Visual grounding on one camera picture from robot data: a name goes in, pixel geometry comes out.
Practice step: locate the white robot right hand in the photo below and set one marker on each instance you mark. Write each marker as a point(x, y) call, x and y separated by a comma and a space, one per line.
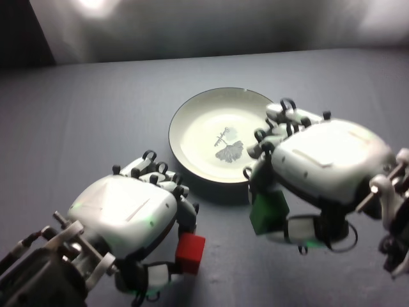
point(332, 156)

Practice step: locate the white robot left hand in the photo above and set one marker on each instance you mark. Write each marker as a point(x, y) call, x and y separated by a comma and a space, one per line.
point(121, 208)

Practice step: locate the red cube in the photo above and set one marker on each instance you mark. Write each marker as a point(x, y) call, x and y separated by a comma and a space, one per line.
point(190, 254)

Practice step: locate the green cube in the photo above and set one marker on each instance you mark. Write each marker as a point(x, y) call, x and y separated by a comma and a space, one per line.
point(268, 212)

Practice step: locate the white plate with leaf print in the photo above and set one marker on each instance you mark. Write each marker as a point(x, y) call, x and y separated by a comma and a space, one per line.
point(204, 128)

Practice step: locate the grey table cloth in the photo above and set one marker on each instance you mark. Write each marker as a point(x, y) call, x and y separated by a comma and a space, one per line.
point(80, 105)

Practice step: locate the dark background panel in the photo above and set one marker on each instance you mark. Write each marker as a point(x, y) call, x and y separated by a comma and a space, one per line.
point(19, 32)

